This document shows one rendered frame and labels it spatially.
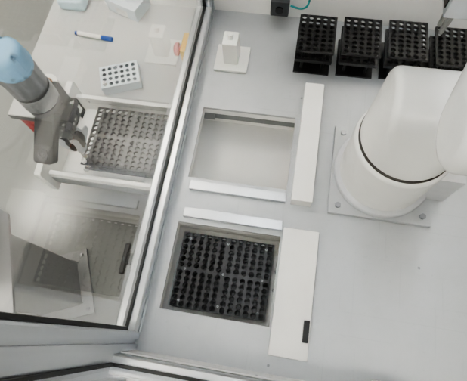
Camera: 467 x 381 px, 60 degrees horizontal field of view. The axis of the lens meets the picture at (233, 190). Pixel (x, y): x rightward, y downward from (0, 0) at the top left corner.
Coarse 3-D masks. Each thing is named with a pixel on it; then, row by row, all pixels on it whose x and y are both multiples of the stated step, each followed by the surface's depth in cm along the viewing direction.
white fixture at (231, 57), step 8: (224, 32) 103; (232, 32) 101; (224, 40) 102; (232, 40) 102; (224, 48) 103; (232, 48) 103; (240, 48) 111; (248, 48) 111; (216, 56) 110; (224, 56) 106; (232, 56) 106; (240, 56) 110; (248, 56) 110; (216, 64) 109; (224, 64) 109; (232, 64) 109; (240, 64) 109; (232, 72) 109; (240, 72) 108
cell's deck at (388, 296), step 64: (256, 64) 110; (192, 128) 104; (320, 128) 102; (192, 192) 97; (320, 192) 96; (320, 256) 90; (384, 256) 90; (448, 256) 89; (192, 320) 87; (320, 320) 86; (384, 320) 85; (448, 320) 85
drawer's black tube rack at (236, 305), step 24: (192, 240) 98; (216, 240) 101; (240, 240) 97; (192, 264) 96; (216, 264) 96; (240, 264) 95; (264, 264) 95; (192, 288) 97; (216, 288) 96; (240, 288) 97; (264, 288) 93; (216, 312) 92; (240, 312) 91; (264, 312) 91
